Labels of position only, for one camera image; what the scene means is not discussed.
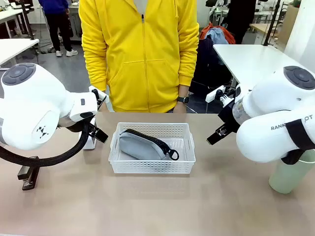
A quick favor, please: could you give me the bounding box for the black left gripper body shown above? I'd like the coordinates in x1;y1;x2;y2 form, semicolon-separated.
86;119;100;134

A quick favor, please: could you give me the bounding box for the black corrugated cable hose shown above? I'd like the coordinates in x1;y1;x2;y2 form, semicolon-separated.
0;119;92;168

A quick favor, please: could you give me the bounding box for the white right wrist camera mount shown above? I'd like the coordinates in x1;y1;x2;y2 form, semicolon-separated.
205;84;241;104

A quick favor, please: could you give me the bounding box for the large white table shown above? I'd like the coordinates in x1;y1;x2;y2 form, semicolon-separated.
212;43;310;87

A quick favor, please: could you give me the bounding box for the white perforated plastic basket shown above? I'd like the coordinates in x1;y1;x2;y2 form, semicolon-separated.
108;122;197;174

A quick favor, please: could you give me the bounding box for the orange and blue clothing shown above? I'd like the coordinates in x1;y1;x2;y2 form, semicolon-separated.
199;23;236;46

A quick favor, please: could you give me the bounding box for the person in yellow hoodie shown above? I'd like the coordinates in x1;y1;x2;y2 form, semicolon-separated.
78;0;200;114

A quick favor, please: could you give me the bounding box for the person left forearm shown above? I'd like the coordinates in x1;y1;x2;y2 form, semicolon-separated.
177;46;200;98

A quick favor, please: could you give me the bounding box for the pale green cup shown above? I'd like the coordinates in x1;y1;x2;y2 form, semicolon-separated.
268;147;315;195

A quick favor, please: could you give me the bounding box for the person in black clothes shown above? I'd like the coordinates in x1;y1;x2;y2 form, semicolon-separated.
225;0;257;45

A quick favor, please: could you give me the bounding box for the person right forearm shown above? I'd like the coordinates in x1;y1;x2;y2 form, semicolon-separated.
82;46;111;98

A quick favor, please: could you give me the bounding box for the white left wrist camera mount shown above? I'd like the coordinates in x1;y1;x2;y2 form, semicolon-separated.
88;85;110;112

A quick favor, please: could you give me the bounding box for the person in blue top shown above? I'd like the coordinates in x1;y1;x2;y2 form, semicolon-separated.
38;0;79;58

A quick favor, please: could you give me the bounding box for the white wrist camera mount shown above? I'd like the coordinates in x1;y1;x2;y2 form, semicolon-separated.
88;85;110;112
205;84;241;104

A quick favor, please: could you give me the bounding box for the grey zippered pencil case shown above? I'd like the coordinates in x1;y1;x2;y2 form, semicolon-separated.
119;128;180;162

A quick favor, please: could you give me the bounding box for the white panel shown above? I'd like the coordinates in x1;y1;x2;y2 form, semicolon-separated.
283;0;315;67

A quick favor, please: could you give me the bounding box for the black deli stapler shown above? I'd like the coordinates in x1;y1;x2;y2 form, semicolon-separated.
17;156;40;191

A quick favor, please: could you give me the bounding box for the black chair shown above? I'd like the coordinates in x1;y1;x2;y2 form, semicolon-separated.
189;37;238;100

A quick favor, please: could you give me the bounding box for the black strap on arm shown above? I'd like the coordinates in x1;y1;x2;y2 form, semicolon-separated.
280;118;315;165

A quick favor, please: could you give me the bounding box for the person left hand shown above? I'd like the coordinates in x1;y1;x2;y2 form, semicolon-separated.
172;101;189;114

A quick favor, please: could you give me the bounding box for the white table with black legs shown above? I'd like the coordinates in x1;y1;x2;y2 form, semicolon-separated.
0;38;40;66

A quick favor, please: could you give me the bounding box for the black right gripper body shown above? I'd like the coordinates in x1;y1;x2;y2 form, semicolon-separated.
218;99;241;130

